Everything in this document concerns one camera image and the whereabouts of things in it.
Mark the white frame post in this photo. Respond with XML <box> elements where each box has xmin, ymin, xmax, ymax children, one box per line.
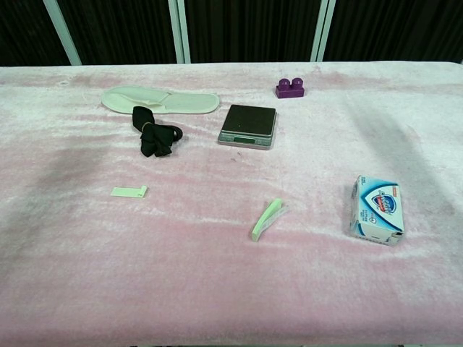
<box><xmin>167</xmin><ymin>0</ymin><xmax>192</xmax><ymax>64</ymax></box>
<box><xmin>310</xmin><ymin>0</ymin><xmax>336</xmax><ymax>62</ymax></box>
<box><xmin>42</xmin><ymin>0</ymin><xmax>82</xmax><ymax>67</ymax></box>

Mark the pale green stick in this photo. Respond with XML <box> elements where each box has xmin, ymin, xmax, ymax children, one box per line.
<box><xmin>250</xmin><ymin>197</ymin><xmax>289</xmax><ymax>241</ymax></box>

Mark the purple toy building block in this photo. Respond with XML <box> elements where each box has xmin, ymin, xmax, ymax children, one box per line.
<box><xmin>274</xmin><ymin>77</ymin><xmax>305</xmax><ymax>99</ymax></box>

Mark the small green piece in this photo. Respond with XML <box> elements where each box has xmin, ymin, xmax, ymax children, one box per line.
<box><xmin>110</xmin><ymin>185</ymin><xmax>148</xmax><ymax>199</ymax></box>

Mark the black knotted sock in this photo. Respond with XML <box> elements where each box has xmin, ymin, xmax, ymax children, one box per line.
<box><xmin>132</xmin><ymin>105</ymin><xmax>184</xmax><ymax>158</ymax></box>

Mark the small silver digital scale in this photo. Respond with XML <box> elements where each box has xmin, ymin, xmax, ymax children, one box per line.
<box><xmin>217</xmin><ymin>104</ymin><xmax>278</xmax><ymax>150</ymax></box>

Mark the white disposable slipper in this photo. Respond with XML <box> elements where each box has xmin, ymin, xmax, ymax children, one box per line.
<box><xmin>101</xmin><ymin>85</ymin><xmax>220</xmax><ymax>116</ymax></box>

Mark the pink plush tablecloth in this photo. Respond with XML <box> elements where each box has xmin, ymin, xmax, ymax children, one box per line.
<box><xmin>0</xmin><ymin>61</ymin><xmax>463</xmax><ymax>346</ymax></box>

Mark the black curtain panel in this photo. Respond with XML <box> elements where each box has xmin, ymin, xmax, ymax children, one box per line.
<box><xmin>0</xmin><ymin>0</ymin><xmax>72</xmax><ymax>68</ymax></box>
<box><xmin>57</xmin><ymin>0</ymin><xmax>178</xmax><ymax>66</ymax></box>
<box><xmin>323</xmin><ymin>0</ymin><xmax>463</xmax><ymax>62</ymax></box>
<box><xmin>184</xmin><ymin>0</ymin><xmax>321</xmax><ymax>64</ymax></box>

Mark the blue white soap box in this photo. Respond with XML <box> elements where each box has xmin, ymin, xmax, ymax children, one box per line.
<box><xmin>349</xmin><ymin>174</ymin><xmax>406</xmax><ymax>247</ymax></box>

